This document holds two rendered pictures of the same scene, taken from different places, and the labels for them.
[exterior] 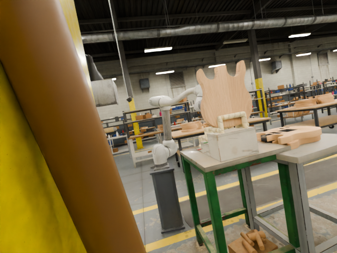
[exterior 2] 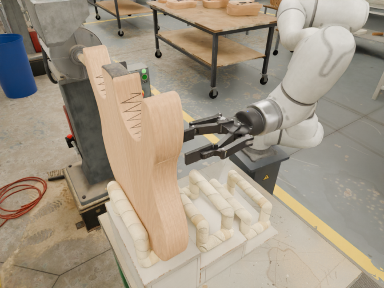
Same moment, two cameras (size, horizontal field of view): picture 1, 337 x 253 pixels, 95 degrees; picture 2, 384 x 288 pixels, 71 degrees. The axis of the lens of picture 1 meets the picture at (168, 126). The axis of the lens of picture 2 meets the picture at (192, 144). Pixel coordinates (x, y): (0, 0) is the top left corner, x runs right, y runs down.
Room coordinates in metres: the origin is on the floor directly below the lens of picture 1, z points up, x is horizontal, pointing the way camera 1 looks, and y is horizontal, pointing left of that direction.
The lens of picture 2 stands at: (0.96, -0.84, 1.69)
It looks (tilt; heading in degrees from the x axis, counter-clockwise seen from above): 37 degrees down; 67
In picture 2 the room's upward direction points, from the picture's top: straight up
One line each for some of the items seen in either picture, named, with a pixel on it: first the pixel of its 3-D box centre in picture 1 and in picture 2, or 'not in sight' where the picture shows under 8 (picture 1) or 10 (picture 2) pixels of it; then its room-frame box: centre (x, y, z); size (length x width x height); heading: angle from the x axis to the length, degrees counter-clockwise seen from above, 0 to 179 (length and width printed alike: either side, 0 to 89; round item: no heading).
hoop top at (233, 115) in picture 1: (231, 116); (126, 210); (0.98, -0.41, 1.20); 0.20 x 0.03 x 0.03; 99
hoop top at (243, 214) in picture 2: not in sight; (228, 199); (1.30, -0.36, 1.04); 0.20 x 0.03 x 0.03; 99
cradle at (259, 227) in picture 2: not in sight; (256, 229); (1.35, -0.44, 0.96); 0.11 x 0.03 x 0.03; 10
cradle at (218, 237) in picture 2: not in sight; (216, 238); (1.19, -0.47, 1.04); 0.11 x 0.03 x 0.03; 10
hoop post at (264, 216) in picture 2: not in sight; (264, 215); (1.39, -0.43, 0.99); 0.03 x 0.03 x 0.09
